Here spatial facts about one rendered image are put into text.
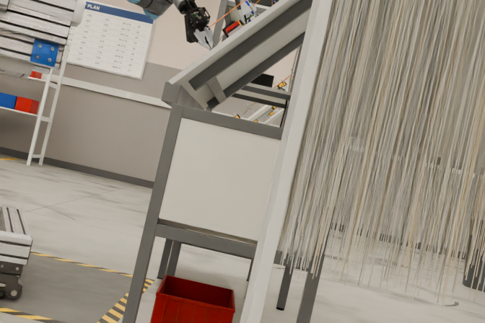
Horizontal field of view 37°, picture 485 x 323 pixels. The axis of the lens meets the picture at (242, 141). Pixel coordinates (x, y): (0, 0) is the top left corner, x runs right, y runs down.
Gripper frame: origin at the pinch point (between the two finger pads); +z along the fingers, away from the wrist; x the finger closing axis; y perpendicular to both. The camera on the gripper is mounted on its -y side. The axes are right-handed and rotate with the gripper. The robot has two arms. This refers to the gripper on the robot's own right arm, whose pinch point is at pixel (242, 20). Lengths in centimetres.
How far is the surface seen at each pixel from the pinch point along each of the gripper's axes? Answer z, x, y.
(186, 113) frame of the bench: 29, -39, -17
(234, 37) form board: 8.0, -31.9, 2.6
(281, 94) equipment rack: 31, 90, -6
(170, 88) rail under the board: 20.0, -38.4, -20.8
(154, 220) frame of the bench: 62, -46, -34
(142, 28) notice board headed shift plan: -92, 716, -290
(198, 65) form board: 14.4, -35.6, -10.7
